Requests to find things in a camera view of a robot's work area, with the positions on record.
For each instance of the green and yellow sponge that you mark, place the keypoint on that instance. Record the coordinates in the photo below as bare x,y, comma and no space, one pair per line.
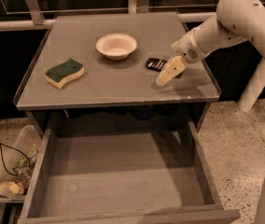
63,73

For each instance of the white bowl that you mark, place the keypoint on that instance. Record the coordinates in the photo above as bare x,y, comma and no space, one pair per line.
116,46

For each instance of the grey cabinet with top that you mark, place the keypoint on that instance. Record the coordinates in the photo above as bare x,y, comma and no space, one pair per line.
106,82

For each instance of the white diagonal post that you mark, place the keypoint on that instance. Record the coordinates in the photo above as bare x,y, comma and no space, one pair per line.
253,88

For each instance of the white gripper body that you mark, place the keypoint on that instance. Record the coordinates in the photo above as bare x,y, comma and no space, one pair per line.
187,49

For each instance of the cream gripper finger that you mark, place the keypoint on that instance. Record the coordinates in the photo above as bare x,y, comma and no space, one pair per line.
172,68

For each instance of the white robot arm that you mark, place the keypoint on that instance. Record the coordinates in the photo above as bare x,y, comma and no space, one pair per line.
211,37

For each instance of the clear plastic trash bin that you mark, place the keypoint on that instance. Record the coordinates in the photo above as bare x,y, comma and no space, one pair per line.
19,163

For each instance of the metal railing frame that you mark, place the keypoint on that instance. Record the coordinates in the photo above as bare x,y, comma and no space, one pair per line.
76,16

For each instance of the open grey top drawer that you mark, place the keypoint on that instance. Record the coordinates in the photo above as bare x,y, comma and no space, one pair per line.
139,176

